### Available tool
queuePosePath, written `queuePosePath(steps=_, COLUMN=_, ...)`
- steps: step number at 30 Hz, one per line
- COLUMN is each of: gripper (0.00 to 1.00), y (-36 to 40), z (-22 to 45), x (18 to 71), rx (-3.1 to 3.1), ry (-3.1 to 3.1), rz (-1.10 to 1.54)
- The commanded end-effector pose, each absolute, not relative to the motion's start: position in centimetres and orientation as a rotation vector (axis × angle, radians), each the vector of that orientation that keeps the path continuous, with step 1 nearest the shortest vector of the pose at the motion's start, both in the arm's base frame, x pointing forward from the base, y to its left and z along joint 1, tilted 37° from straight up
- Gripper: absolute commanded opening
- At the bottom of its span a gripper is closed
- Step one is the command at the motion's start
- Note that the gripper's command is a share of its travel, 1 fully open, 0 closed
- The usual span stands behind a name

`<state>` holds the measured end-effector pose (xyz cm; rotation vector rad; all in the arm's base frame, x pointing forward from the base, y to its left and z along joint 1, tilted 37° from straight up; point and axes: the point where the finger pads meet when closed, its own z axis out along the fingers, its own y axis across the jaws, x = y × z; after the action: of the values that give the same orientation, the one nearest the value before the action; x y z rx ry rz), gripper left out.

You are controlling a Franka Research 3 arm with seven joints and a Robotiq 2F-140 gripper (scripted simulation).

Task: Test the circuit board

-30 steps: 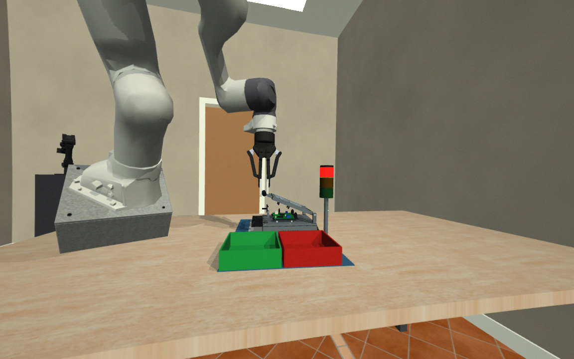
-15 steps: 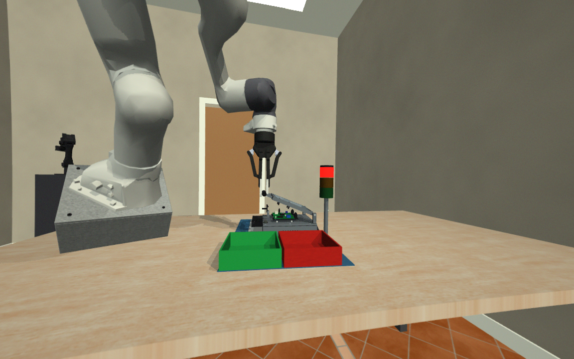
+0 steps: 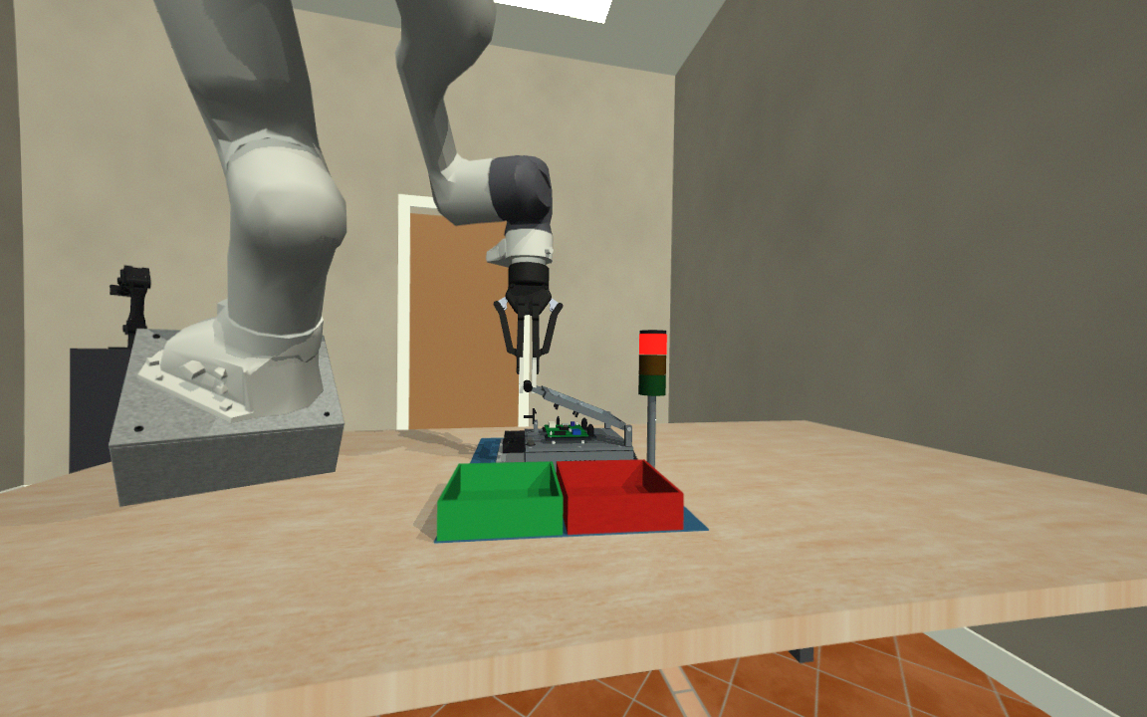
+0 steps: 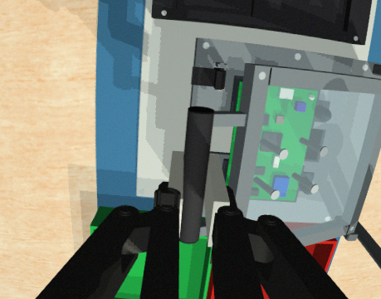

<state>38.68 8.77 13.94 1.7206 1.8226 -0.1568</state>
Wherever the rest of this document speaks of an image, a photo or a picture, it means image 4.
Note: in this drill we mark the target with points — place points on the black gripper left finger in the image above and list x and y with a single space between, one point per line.
98 268

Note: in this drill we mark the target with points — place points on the red open bin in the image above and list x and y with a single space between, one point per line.
322 253

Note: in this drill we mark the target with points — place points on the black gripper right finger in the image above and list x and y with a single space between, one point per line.
293 273

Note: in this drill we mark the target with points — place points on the green open-top bin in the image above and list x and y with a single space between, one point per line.
194 267

